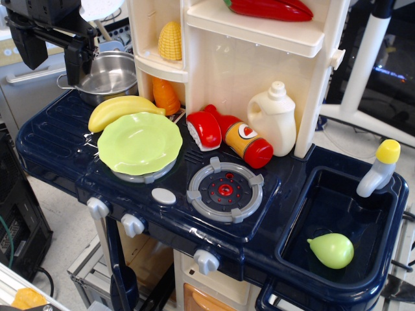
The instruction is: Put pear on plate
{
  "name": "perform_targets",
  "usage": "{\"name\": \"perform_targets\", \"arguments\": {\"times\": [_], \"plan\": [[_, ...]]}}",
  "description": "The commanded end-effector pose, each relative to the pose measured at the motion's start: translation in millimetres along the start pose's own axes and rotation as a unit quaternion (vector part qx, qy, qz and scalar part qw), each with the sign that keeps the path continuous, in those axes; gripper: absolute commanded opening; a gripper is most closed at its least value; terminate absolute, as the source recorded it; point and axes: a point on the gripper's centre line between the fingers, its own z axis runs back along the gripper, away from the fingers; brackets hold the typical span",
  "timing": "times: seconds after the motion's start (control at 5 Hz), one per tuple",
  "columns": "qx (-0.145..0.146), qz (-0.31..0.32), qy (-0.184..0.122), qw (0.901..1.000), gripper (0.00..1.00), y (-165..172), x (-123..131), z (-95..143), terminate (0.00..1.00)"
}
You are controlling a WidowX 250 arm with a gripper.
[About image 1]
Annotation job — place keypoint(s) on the red toy chili pepper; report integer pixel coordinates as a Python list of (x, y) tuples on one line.
[(272, 9)]

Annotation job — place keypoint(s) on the grey toy faucet yellow cap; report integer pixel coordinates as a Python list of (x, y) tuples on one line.
[(386, 157)]

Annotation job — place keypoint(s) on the yellow toy banana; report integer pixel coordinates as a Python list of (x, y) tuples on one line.
[(112, 109)]

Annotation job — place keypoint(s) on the grey toy stove burner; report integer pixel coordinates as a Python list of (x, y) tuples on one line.
[(225, 192)]

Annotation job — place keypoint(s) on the light green plastic plate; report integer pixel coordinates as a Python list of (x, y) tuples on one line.
[(139, 144)]

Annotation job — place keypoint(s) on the grey middle stove knob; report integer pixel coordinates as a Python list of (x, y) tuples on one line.
[(132, 225)]

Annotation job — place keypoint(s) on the red toy ketchup bottle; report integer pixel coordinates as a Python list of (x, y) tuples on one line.
[(245, 142)]

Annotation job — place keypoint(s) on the green toy pear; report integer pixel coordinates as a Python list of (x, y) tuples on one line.
[(333, 250)]

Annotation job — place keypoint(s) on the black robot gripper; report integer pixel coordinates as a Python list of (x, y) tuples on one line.
[(31, 23)]

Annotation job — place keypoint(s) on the black computer tower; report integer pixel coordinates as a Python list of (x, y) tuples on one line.
[(25, 234)]

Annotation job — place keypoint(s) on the navy toy sink basin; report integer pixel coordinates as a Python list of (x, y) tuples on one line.
[(329, 204)]

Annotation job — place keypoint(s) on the cream toy kitchen shelf unit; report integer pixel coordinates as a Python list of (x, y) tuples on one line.
[(227, 58)]

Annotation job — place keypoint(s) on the red toy sushi piece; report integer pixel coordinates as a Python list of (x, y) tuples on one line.
[(205, 130)]

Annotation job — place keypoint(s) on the white metal stand frame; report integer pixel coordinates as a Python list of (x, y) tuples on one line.
[(347, 111)]

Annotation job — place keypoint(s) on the yellow toy corn cob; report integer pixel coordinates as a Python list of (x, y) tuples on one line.
[(170, 42)]

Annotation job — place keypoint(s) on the orange toy carrot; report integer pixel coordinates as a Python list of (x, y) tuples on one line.
[(165, 96)]

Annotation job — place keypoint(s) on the grey oval button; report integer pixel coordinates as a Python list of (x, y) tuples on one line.
[(163, 196)]

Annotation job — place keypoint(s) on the grey right stove knob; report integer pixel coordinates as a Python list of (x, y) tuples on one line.
[(206, 261)]

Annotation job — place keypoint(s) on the grey stove knob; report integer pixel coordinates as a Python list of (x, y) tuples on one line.
[(97, 208), (132, 225), (206, 261)]

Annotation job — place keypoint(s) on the cream toy detergent jug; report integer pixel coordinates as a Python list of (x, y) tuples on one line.
[(271, 115)]

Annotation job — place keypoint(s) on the grey burner under plate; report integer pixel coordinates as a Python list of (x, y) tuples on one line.
[(145, 178)]

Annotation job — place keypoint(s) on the navy toy kitchen counter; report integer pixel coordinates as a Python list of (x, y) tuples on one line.
[(56, 147)]

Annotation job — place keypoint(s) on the grey left stove knob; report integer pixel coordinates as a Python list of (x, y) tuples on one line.
[(97, 208)]

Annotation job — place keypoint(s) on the small steel pot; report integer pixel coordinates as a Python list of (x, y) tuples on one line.
[(113, 74)]

